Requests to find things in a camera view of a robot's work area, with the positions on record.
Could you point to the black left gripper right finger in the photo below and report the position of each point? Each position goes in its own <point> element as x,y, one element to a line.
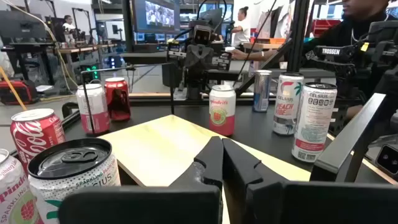
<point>311,205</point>

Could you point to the black table-level camera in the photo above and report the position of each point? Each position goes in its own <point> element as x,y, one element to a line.
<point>387,158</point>

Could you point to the black desk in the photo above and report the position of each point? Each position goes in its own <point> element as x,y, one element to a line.
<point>28,46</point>

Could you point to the wooden shelf with black frame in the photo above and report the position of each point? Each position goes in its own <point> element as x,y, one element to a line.
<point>161,146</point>

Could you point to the orange rod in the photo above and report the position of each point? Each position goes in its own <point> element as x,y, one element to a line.
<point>12,88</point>

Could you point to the large display screen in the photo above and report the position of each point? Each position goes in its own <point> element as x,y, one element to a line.
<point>158,15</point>

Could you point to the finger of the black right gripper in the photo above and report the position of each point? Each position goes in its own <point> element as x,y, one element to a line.
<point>206,57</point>
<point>193,57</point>

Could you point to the blue silver Red Bull can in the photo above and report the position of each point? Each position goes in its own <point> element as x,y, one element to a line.
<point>261,90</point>

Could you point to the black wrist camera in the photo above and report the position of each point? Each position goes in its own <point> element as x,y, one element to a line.
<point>202,35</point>

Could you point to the black monitor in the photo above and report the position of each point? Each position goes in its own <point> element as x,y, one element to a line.
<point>18,25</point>

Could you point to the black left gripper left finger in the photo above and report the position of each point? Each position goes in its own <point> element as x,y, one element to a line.
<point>140,205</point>

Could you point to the white pink Spindrift can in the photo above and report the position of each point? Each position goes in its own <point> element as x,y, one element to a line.
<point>222,105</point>
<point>12,193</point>
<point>99,109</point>

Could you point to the black Trossen-labelled robot arm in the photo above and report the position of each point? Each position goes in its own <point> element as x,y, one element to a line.
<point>331,51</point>

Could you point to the black perforated computer case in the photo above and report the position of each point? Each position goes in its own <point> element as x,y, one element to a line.
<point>91,70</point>

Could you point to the red Coca-Cola can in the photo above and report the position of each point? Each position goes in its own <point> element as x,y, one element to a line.
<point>34,137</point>
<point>116,93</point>

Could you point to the red black tool case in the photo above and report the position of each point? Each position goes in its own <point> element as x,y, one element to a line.
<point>17,91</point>

